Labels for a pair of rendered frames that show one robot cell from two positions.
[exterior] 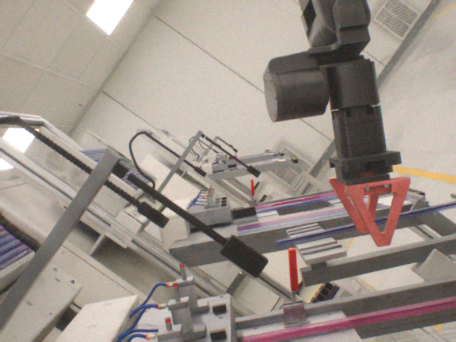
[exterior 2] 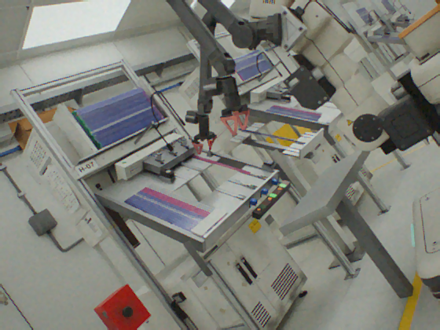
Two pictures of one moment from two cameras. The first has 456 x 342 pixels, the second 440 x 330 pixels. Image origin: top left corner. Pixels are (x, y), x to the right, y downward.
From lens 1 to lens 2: 1.61 m
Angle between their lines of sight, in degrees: 42
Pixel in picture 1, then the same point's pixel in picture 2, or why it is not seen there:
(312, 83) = (192, 119)
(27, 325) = (149, 138)
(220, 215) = (276, 95)
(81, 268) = (218, 102)
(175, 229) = (255, 97)
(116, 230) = not seen: hidden behind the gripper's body
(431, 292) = (240, 163)
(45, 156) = not seen: hidden behind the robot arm
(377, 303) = (228, 159)
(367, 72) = (203, 120)
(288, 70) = (189, 114)
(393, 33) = not seen: outside the picture
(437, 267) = (275, 154)
